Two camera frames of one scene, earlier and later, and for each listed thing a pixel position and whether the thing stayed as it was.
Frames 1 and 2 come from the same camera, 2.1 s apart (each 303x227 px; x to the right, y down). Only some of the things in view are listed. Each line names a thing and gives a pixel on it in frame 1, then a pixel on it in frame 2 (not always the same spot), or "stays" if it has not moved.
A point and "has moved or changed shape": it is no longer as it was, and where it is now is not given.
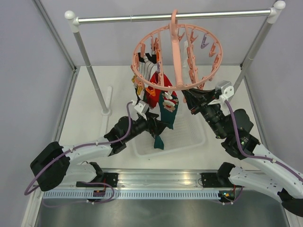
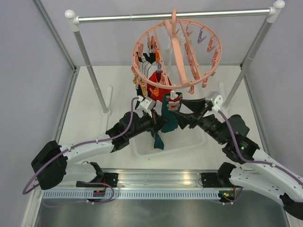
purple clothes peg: (204, 44) -> (200, 39)
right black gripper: (198, 99) -> (197, 106)
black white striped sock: (147, 65) stays
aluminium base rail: (159, 178) stays
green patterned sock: (140, 91) stays
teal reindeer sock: (168, 102) has moved or changed shape
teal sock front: (158, 143) stays
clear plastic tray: (188, 132) stays
